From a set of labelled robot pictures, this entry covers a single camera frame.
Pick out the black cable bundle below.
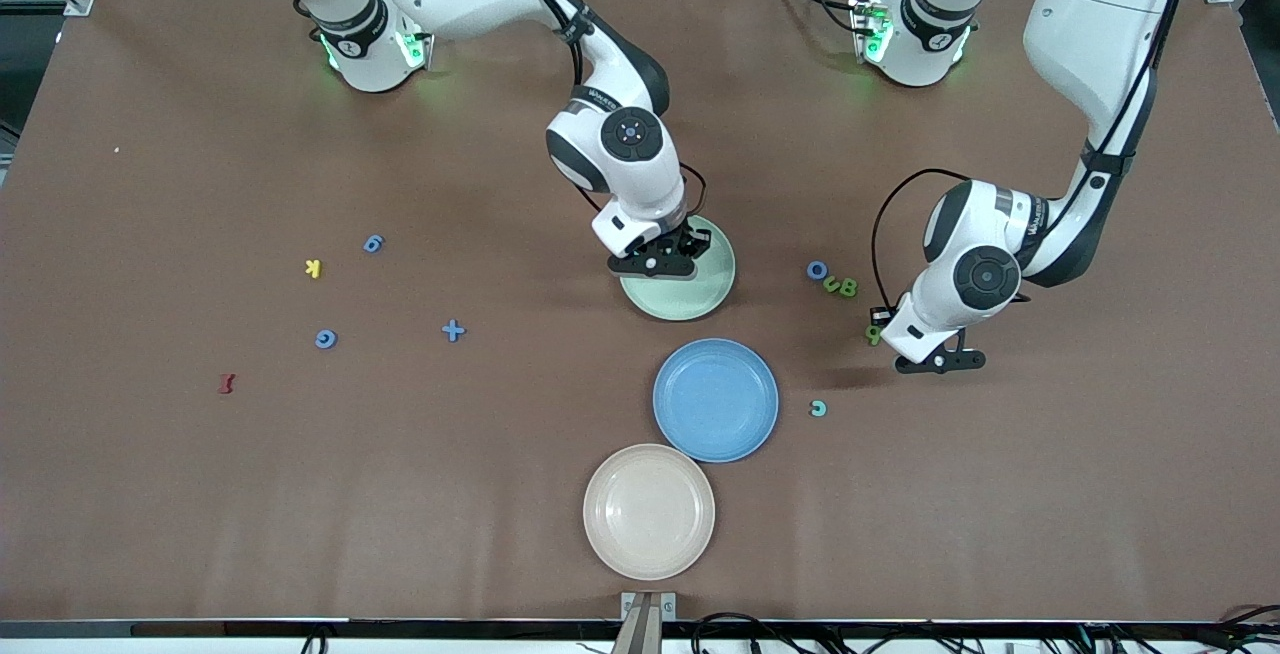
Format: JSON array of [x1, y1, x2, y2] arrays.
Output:
[[690, 612, 1011, 654]]

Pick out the light green plate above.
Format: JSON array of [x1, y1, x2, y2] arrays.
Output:
[[617, 214, 737, 322]]

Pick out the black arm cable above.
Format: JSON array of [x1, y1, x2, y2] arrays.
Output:
[[475, 0, 709, 227], [871, 0, 1191, 310]]

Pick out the black and red cables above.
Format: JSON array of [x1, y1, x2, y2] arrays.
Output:
[[1215, 602, 1280, 654]]

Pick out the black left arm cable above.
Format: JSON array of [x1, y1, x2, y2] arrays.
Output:
[[871, 0, 1191, 310]]

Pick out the blue plate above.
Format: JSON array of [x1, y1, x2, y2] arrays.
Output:
[[652, 338, 780, 464]]

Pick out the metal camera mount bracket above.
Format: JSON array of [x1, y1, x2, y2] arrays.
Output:
[[612, 591, 678, 654]]

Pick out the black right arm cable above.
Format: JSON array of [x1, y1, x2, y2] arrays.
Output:
[[475, 0, 709, 227]]

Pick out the brown table cover sheet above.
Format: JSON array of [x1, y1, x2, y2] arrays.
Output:
[[0, 0, 1280, 625]]

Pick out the beige plate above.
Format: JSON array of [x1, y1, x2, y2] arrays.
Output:
[[583, 444, 717, 581]]

